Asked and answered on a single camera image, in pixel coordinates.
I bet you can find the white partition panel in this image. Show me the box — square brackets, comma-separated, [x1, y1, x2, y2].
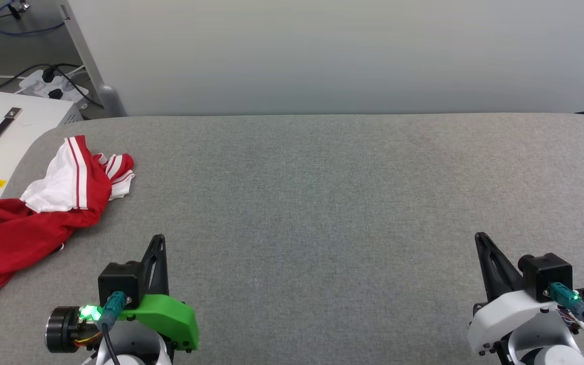
[56, 0, 584, 118]

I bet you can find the red and white basketball jersey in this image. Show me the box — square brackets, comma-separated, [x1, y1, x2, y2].
[0, 135, 135, 310]

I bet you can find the blue floor cable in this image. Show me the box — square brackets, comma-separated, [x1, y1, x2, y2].
[0, 0, 65, 37]

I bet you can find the black power cable with plug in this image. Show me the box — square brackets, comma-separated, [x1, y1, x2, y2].
[0, 63, 104, 108]

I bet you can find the left camera cable teal connector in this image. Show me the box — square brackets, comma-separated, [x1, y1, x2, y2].
[99, 291, 127, 365]

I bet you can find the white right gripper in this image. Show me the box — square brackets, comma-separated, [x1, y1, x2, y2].
[467, 232, 584, 355]

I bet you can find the white equipment box black handle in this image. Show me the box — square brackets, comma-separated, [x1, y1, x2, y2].
[0, 90, 84, 208]

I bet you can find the white power strip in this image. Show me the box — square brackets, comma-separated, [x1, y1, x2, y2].
[18, 69, 90, 110]

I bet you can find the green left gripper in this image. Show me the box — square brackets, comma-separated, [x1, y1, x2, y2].
[45, 234, 200, 354]

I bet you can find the camera cable teal connector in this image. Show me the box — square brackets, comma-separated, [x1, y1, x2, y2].
[99, 291, 127, 365]
[548, 282, 584, 350]

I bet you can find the right camera cable teal connector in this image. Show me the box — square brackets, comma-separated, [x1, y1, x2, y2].
[548, 282, 584, 350]

